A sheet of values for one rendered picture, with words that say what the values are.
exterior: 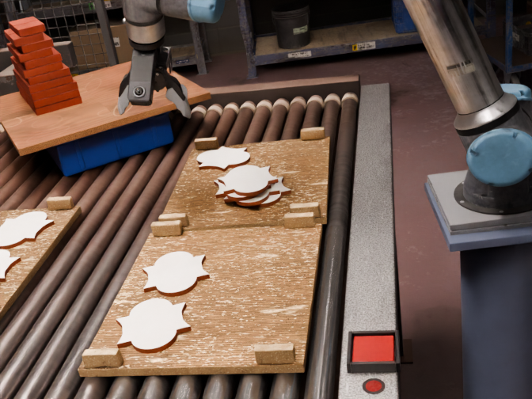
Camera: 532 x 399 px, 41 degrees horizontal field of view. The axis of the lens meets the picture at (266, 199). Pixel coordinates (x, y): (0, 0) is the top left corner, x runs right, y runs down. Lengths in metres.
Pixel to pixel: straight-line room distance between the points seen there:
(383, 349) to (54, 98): 1.23
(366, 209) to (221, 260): 0.33
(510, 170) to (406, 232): 1.88
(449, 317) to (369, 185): 1.19
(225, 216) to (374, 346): 0.51
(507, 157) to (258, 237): 0.48
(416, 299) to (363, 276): 1.50
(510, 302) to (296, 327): 0.61
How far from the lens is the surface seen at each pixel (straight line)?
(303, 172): 1.61
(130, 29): 1.44
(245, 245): 1.37
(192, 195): 1.59
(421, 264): 2.96
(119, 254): 1.49
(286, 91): 2.14
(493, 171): 1.32
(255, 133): 1.91
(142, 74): 1.45
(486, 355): 1.70
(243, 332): 1.15
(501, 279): 1.57
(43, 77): 1.99
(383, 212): 1.46
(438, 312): 2.70
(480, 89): 1.29
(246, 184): 1.51
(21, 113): 2.06
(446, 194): 1.57
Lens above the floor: 1.62
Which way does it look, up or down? 27 degrees down
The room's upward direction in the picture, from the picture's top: 9 degrees counter-clockwise
